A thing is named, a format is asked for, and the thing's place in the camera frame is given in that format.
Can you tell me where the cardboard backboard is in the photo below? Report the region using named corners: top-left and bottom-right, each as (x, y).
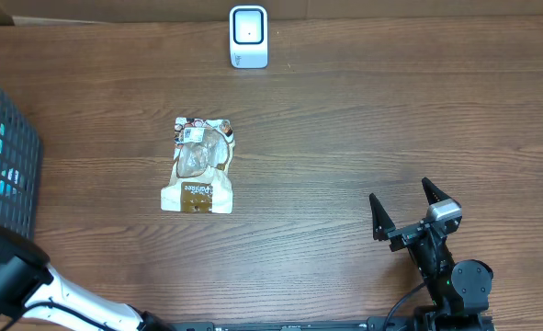
top-left (0, 0), bottom-right (543, 25)

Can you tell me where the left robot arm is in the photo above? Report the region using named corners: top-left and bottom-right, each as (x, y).
top-left (0, 225), bottom-right (172, 331)

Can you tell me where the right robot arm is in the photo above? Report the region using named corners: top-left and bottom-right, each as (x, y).
top-left (367, 177), bottom-right (495, 330)

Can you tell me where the beige brown snack bag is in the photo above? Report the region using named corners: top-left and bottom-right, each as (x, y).
top-left (161, 117), bottom-right (235, 214)

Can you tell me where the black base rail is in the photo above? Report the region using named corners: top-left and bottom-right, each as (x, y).
top-left (172, 316), bottom-right (419, 331)

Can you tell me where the grey plastic mesh basket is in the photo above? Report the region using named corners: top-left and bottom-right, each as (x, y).
top-left (0, 87), bottom-right (43, 239)

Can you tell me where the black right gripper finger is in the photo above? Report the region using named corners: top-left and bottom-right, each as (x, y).
top-left (422, 177), bottom-right (450, 205)
top-left (369, 193), bottom-right (396, 241)

